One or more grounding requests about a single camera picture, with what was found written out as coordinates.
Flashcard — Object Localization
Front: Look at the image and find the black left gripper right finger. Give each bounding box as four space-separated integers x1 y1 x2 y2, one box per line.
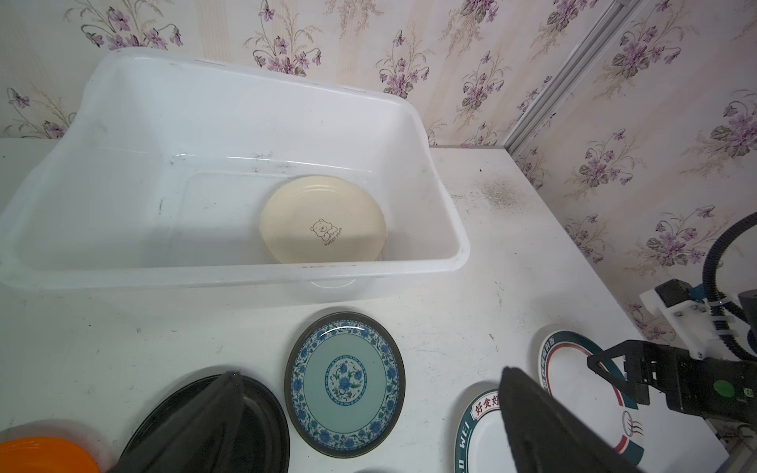
498 367 639 472

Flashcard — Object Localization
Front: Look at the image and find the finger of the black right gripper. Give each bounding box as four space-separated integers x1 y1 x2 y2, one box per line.
587 340 648 390

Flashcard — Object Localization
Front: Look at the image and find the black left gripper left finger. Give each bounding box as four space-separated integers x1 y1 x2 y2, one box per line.
112 372 244 472

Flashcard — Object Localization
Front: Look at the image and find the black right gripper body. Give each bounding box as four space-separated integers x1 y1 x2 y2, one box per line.
644 344 756 426

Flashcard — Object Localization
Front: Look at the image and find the white plate green red rim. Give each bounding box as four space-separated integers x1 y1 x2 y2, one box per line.
538 330 645 465

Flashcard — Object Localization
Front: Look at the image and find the cream bear plate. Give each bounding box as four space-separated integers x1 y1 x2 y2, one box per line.
258 175 388 264

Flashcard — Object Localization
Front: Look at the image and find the white plastic bin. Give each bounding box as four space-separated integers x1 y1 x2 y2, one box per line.
1 48 470 291

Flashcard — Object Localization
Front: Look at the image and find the black plate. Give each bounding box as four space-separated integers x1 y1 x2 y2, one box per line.
118 372 290 472

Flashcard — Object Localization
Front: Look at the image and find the white plate green lettered rim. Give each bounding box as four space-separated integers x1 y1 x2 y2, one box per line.
453 388 516 473

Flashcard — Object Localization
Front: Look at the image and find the teal blue floral plate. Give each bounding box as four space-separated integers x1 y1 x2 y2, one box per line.
284 311 407 458

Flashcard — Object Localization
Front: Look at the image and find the orange plate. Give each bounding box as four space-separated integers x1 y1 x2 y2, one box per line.
1 437 99 473

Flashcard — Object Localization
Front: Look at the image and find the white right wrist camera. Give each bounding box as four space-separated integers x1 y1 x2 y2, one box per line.
640 279 736 361

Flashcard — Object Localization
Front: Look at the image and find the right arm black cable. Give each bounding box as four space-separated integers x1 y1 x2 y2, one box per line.
702 211 757 362

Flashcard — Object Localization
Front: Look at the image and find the aluminium frame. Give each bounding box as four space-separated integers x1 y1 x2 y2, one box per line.
503 0 643 155

